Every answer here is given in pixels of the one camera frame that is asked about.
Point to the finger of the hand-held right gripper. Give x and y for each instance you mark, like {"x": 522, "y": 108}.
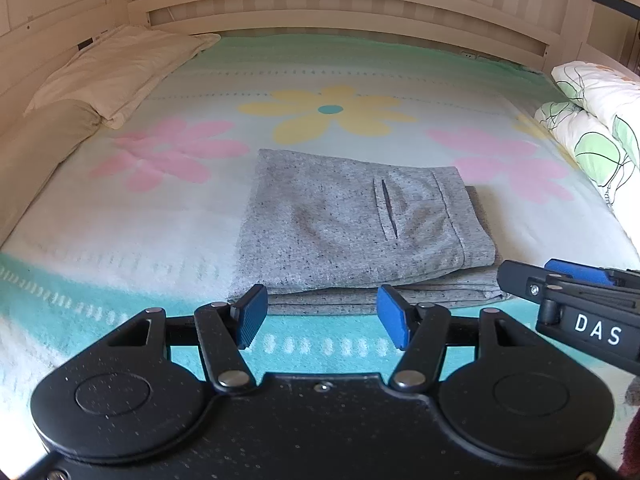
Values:
{"x": 520, "y": 280}
{"x": 575, "y": 270}

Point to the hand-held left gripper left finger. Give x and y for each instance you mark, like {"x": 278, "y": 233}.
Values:
{"x": 252, "y": 316}

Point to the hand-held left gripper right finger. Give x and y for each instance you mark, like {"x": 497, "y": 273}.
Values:
{"x": 392, "y": 317}

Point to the grey speckled pants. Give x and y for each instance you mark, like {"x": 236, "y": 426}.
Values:
{"x": 340, "y": 225}

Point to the flower-print blanket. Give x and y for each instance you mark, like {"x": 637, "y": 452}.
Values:
{"x": 160, "y": 220}

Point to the leaf-print pillow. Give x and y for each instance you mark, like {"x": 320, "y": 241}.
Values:
{"x": 610, "y": 90}
{"x": 580, "y": 135}

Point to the cream pillow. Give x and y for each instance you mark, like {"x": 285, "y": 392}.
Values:
{"x": 120, "y": 70}

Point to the wooden bed headboard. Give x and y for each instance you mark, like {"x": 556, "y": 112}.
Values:
{"x": 325, "y": 5}

